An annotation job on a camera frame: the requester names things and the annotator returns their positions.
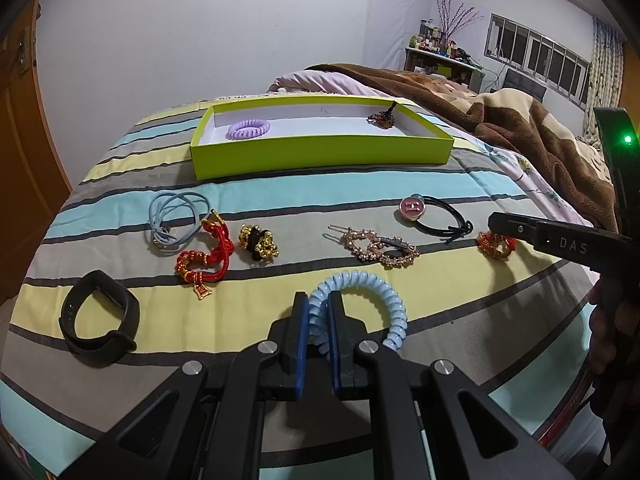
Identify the row of bottles and jars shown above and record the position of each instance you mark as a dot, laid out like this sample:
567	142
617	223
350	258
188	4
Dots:
440	40

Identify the dark brown hair claw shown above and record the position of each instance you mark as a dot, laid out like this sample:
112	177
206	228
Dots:
382	119

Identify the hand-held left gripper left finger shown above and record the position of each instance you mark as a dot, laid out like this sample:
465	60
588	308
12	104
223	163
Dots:
298	345

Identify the patterned curtain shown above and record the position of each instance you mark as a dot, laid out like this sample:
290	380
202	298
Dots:
607	60

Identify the person's right hand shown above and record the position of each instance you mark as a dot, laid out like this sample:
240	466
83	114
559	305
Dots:
602	335

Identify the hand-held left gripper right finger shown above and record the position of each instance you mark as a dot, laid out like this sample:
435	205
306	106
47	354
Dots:
335	345

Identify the black chair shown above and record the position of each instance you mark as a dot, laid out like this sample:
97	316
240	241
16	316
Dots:
525	85

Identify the pale floral quilt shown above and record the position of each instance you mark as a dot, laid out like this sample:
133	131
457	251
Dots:
510	175

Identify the purple flower branches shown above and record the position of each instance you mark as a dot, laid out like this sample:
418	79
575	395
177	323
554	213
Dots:
457	17

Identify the white wall shelf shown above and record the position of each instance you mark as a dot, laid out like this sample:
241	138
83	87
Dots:
440	62

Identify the metal door latch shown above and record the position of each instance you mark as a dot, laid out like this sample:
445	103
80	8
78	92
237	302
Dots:
26	52

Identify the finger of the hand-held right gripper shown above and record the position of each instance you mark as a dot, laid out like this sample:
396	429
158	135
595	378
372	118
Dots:
550	240

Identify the orange wooden door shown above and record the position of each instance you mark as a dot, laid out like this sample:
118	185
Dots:
30	160

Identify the lime green shallow box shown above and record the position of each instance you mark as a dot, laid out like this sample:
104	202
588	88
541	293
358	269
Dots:
320	157

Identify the barred window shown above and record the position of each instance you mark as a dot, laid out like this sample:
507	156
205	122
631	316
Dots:
540	55

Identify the black wristband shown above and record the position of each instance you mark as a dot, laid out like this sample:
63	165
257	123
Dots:
100	345

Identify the brown fleece blanket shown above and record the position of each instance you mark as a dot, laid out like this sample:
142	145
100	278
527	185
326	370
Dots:
525	120

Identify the pink pillow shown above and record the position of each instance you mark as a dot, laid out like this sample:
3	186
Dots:
310	82

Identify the rhinestone hair clip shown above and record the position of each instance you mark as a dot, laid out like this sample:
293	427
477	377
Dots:
365	246

